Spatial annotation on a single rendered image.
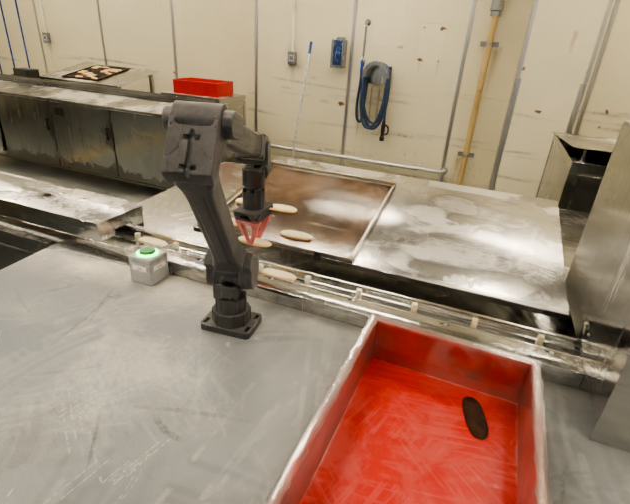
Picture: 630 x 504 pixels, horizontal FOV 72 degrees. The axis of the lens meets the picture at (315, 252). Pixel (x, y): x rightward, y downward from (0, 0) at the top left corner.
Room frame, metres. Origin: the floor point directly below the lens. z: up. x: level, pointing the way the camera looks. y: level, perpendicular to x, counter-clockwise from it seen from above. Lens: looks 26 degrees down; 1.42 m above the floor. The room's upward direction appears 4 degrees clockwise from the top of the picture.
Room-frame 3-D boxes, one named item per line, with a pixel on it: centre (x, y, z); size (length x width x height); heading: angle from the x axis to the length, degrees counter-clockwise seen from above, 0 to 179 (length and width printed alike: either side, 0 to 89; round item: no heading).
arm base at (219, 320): (0.82, 0.18, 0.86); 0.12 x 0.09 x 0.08; 76
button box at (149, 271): (1.01, 0.44, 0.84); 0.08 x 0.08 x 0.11; 70
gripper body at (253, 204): (1.05, 0.17, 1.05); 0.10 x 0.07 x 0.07; 160
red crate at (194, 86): (4.70, 1.26, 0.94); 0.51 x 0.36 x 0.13; 74
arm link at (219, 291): (0.84, 0.19, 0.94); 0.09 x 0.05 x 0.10; 176
